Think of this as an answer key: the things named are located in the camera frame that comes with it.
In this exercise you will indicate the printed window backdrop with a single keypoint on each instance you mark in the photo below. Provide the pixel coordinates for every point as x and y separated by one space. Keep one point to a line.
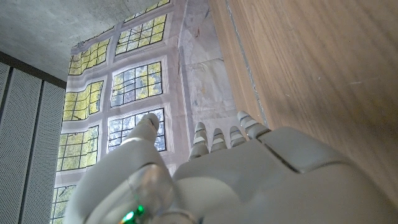
136 84

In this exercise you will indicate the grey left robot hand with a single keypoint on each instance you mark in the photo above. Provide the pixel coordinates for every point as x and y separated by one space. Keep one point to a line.
248 186

